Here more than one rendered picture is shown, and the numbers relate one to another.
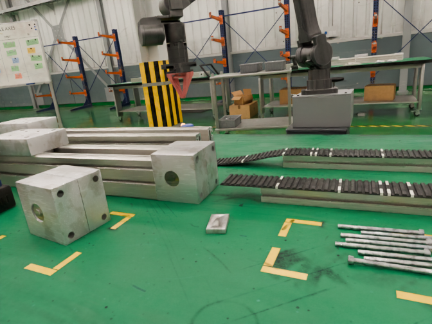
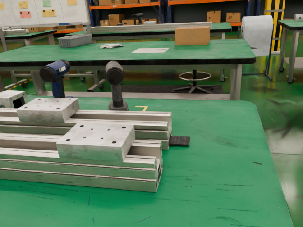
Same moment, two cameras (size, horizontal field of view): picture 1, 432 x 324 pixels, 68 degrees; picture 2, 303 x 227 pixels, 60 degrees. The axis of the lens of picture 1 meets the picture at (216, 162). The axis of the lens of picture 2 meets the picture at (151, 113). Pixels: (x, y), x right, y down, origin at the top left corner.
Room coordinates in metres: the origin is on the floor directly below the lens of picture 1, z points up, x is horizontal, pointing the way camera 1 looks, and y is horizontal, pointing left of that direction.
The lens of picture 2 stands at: (1.66, 0.63, 1.20)
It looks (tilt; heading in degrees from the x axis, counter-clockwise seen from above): 23 degrees down; 169
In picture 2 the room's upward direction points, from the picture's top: 4 degrees counter-clockwise
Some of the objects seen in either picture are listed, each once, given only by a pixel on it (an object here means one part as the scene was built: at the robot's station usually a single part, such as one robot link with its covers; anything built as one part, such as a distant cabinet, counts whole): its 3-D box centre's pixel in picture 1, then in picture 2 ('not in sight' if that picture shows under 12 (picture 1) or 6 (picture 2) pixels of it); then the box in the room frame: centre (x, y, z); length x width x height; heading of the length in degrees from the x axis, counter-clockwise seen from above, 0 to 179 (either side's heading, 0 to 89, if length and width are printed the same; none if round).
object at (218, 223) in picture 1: (218, 223); not in sight; (0.45, 0.01, 0.78); 0.05 x 0.03 x 0.01; 169
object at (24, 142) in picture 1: (27, 146); (50, 112); (0.79, 0.46, 0.87); 0.16 x 0.11 x 0.07; 65
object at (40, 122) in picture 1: (27, 130); (98, 145); (1.07, 0.61, 0.87); 0.16 x 0.11 x 0.07; 65
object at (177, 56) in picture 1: (177, 56); not in sight; (0.97, 0.08, 1.05); 0.10 x 0.07 x 0.07; 155
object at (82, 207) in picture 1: (71, 198); (8, 105); (0.51, 0.25, 0.83); 0.11 x 0.10 x 0.10; 147
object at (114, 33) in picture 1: (73, 73); not in sight; (10.46, 4.12, 1.10); 3.30 x 0.90 x 2.20; 63
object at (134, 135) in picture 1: (87, 144); (16, 156); (0.96, 0.39, 0.82); 0.80 x 0.10 x 0.09; 65
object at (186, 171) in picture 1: (189, 168); not in sight; (0.62, 0.05, 0.83); 0.12 x 0.09 x 0.10; 155
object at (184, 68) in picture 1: (179, 82); not in sight; (0.95, 0.08, 0.98); 0.07 x 0.07 x 0.09; 65
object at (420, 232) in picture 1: (378, 229); not in sight; (0.39, -0.21, 0.78); 0.11 x 0.01 x 0.01; 66
